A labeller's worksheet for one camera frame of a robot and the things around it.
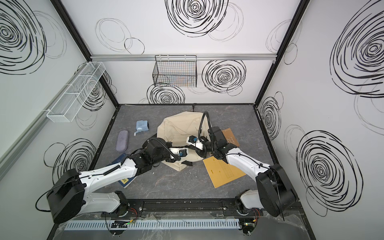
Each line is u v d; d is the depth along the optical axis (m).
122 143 0.95
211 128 0.63
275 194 0.42
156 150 0.60
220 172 0.86
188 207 0.75
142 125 1.02
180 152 0.67
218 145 0.66
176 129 1.02
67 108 0.72
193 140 0.69
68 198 0.41
